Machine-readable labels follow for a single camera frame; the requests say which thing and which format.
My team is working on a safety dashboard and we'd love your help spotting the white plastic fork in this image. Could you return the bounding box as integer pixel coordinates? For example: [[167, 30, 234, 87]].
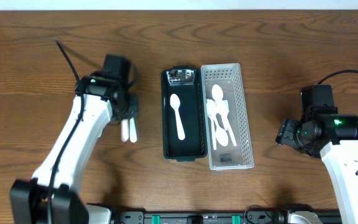
[[129, 118, 138, 143], [121, 119, 130, 142]]

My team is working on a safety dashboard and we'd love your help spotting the white plastic spoon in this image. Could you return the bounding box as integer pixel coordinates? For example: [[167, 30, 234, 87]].
[[170, 94, 185, 141], [206, 99, 217, 150], [213, 116, 228, 147], [212, 84, 229, 130], [216, 100, 237, 146]]

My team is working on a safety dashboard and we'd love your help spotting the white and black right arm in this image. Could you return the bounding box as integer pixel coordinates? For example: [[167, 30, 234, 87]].
[[275, 114, 358, 223]]

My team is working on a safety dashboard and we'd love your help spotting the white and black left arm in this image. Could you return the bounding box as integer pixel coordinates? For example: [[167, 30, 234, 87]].
[[10, 74, 139, 223]]

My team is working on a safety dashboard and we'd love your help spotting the clear white plastic basket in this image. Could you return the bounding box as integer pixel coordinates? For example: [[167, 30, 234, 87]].
[[201, 63, 254, 170]]

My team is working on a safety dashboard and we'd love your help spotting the dark green plastic basket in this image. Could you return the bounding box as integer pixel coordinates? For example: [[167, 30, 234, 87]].
[[161, 65, 209, 162]]

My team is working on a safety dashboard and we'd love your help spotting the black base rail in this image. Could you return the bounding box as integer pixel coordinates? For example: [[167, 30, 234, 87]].
[[85, 203, 343, 224]]

